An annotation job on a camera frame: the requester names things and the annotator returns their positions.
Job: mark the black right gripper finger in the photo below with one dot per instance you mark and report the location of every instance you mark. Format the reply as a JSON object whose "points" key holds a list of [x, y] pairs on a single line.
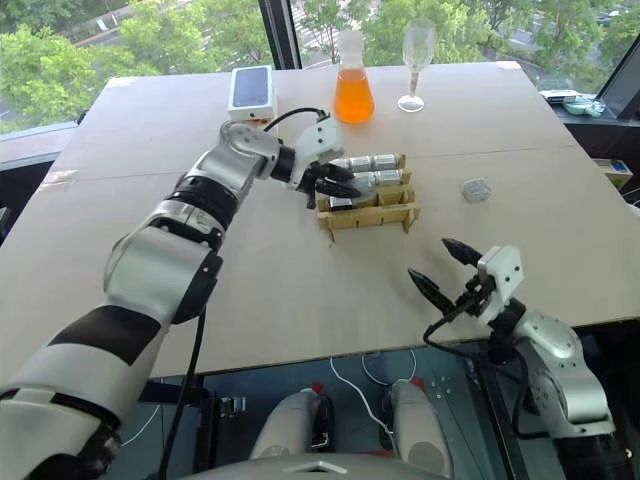
{"points": [[432, 291], [465, 254]]}

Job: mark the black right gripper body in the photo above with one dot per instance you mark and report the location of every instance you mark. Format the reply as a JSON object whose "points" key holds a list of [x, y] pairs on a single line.
{"points": [[475, 300]]}

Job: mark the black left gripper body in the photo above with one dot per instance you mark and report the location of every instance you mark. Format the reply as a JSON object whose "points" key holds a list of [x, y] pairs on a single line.
{"points": [[311, 181]]}

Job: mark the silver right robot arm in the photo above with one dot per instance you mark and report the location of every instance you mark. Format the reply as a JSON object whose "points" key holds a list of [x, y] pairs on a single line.
{"points": [[560, 370]]}

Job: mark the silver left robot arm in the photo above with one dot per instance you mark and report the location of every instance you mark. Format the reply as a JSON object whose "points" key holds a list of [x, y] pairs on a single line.
{"points": [[165, 250]]}

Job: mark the wooden rack tray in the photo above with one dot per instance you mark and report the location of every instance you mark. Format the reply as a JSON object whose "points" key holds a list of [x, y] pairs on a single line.
{"points": [[385, 212]]}

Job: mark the teal tray with papers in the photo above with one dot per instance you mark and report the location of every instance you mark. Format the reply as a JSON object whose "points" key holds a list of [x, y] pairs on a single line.
{"points": [[575, 102]]}

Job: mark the flask with orange liquid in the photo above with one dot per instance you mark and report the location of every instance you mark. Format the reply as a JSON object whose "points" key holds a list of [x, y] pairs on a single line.
{"points": [[354, 95]]}

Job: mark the white phone box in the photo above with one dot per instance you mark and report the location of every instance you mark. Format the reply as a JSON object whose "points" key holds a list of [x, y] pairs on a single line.
{"points": [[253, 92]]}

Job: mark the white right robot leg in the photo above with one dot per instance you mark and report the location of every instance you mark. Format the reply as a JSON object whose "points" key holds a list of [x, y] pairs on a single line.
{"points": [[417, 425]]}

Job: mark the white robot leg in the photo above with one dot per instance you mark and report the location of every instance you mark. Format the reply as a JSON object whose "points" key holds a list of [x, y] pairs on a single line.
{"points": [[417, 425], [287, 425]]}

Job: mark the clear wine glass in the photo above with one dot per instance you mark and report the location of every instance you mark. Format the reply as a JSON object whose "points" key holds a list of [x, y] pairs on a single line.
{"points": [[414, 55]]}

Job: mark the white blue small box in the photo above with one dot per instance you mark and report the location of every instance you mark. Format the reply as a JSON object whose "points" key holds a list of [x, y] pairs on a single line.
{"points": [[616, 172]]}

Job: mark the black side table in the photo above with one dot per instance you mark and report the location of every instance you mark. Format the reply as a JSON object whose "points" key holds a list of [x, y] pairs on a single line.
{"points": [[605, 135]]}

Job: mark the white left robot leg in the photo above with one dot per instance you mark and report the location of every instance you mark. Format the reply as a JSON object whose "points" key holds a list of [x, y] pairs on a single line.
{"points": [[287, 425]]}

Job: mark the grey robot torso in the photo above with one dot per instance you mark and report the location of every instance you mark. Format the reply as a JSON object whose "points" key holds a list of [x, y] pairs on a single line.
{"points": [[310, 469]]}

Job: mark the small silver black camera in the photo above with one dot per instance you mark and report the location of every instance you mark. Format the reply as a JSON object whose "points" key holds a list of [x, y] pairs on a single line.
{"points": [[341, 203]]}

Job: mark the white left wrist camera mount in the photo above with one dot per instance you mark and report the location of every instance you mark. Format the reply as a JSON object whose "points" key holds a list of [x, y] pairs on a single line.
{"points": [[320, 140]]}

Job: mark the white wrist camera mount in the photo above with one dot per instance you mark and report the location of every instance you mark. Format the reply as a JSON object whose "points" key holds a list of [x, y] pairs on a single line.
{"points": [[502, 275], [320, 140]]}

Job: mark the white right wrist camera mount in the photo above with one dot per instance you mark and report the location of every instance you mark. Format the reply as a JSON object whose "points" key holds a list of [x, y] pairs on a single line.
{"points": [[502, 275]]}

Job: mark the dark window frame post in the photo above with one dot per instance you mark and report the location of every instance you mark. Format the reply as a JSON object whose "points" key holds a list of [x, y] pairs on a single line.
{"points": [[282, 32]]}

